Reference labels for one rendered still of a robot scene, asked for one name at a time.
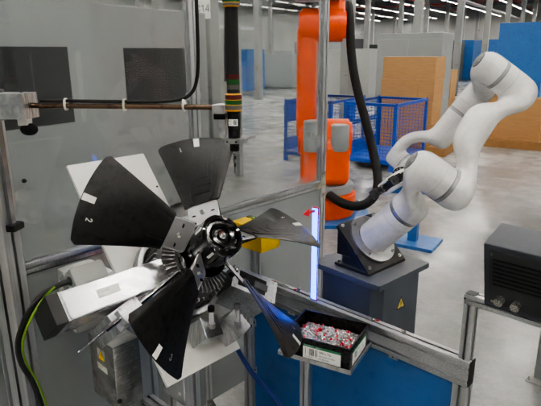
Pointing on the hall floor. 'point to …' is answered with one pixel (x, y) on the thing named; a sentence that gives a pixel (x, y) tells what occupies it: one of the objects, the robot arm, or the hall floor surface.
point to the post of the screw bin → (305, 383)
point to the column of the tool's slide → (15, 303)
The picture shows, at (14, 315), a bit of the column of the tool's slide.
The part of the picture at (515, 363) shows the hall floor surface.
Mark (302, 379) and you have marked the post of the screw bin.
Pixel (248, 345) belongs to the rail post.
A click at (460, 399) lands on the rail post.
